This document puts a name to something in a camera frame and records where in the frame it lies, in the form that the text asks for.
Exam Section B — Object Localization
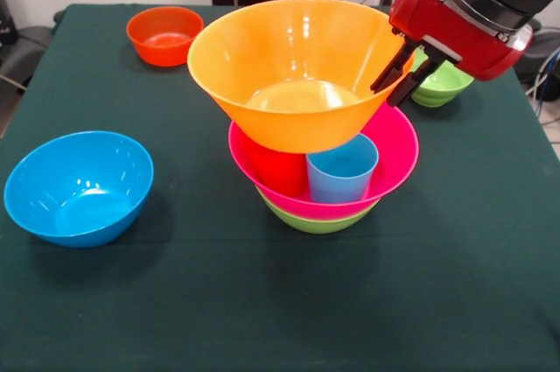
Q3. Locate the blue cup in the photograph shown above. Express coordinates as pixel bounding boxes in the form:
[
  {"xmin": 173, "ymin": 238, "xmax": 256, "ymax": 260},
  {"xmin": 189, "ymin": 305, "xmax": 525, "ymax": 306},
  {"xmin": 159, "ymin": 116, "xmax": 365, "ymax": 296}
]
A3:
[{"xmin": 305, "ymin": 133, "xmax": 380, "ymax": 204}]

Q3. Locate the large pink bowl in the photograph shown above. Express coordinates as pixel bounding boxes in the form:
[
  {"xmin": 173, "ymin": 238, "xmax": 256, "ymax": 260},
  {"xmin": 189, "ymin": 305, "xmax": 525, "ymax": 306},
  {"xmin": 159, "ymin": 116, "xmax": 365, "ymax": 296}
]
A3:
[{"xmin": 227, "ymin": 104, "xmax": 420, "ymax": 221}]

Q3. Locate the large blue bowl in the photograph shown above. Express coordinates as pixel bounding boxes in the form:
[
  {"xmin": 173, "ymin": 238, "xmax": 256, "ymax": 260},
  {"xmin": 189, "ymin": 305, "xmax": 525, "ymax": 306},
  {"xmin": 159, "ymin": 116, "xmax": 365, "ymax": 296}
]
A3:
[{"xmin": 3, "ymin": 130, "xmax": 155, "ymax": 249}]

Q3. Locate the dark green tablecloth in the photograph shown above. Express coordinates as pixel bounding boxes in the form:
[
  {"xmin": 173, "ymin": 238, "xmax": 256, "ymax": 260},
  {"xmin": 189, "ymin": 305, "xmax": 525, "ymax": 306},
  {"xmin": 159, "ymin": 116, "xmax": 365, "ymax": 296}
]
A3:
[{"xmin": 0, "ymin": 3, "xmax": 560, "ymax": 372}]

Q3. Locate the small red-orange bowl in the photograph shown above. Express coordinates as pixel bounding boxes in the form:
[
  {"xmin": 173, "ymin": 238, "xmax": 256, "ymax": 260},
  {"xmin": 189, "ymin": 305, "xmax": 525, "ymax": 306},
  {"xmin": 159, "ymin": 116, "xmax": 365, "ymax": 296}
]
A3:
[{"xmin": 126, "ymin": 5, "xmax": 205, "ymax": 68}]

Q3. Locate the blue cable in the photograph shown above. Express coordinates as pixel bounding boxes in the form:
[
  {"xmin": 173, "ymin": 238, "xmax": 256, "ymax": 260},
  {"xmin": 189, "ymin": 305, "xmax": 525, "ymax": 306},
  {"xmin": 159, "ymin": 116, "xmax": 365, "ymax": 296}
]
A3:
[{"xmin": 534, "ymin": 54, "xmax": 560, "ymax": 117}]

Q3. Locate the large orange bowl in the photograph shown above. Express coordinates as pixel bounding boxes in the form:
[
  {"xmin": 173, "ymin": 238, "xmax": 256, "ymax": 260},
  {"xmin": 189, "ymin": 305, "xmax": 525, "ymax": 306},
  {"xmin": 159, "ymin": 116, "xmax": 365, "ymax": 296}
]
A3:
[{"xmin": 186, "ymin": 0, "xmax": 416, "ymax": 154}]

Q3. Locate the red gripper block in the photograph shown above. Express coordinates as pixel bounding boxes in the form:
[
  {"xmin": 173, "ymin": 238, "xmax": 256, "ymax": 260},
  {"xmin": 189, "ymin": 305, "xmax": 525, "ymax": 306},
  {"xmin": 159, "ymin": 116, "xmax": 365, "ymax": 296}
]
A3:
[{"xmin": 369, "ymin": 0, "xmax": 535, "ymax": 109}]

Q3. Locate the small green bowl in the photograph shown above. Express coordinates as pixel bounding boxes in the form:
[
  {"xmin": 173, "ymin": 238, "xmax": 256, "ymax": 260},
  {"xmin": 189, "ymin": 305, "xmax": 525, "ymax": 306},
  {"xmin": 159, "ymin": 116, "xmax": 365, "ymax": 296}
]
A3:
[{"xmin": 409, "ymin": 48, "xmax": 476, "ymax": 109}]

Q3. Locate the red cup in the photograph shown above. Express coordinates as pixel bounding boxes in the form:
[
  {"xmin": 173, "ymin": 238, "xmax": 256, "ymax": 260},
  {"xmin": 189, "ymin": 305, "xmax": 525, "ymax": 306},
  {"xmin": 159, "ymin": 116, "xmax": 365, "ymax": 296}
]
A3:
[{"xmin": 245, "ymin": 139, "xmax": 306, "ymax": 197}]

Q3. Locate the large green bowl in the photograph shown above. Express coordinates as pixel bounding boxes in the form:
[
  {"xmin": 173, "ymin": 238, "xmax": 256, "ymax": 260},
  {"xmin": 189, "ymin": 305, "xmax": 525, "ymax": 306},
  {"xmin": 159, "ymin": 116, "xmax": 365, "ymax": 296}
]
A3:
[{"xmin": 255, "ymin": 187, "xmax": 380, "ymax": 235}]

